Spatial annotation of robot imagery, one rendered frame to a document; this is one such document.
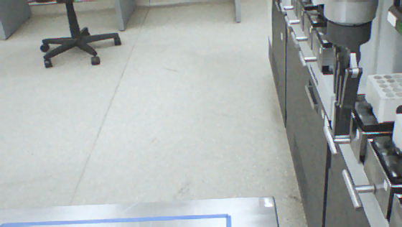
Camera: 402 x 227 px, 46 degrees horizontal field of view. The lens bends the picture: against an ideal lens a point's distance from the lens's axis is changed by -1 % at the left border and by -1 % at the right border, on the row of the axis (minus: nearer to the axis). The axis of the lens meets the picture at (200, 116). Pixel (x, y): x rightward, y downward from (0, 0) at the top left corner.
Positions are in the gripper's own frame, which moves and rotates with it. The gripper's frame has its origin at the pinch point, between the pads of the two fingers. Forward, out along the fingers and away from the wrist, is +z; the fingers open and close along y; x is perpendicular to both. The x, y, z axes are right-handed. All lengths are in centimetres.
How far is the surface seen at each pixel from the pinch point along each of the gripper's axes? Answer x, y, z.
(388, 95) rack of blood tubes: -7.4, -2.7, -6.2
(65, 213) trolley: 47, -27, -2
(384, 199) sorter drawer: -2.5, -20.4, 3.2
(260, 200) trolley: 17.7, -25.3, -2.1
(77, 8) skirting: 161, 350, 78
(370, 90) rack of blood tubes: -5.4, 1.8, -5.0
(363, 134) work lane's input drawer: -2.4, -6.7, -0.4
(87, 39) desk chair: 125, 245, 70
